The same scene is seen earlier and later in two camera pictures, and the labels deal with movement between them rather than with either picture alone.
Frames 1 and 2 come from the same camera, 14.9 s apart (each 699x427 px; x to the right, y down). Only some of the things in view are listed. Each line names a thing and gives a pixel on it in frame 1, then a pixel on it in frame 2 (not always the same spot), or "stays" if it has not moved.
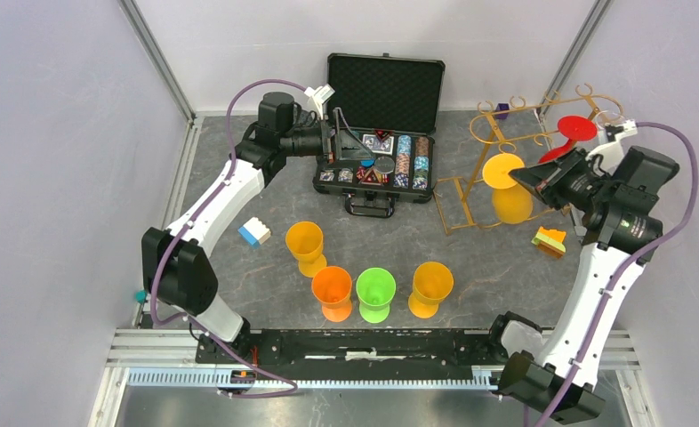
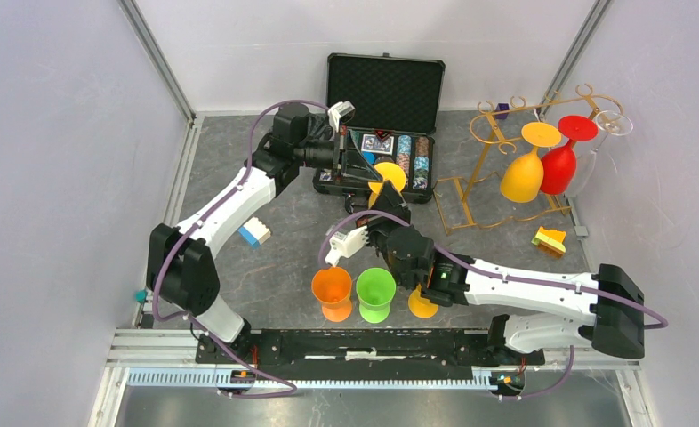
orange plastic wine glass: x=332 y=286 stays
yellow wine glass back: x=511 y=204 to x=522 y=179
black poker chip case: x=389 y=114 stays
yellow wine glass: x=304 y=240 to x=388 y=172
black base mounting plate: x=355 y=350 stays
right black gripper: x=547 y=184 to x=389 y=199
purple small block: x=502 y=107 stays
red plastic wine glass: x=573 y=128 stays
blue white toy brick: x=254 y=231 stays
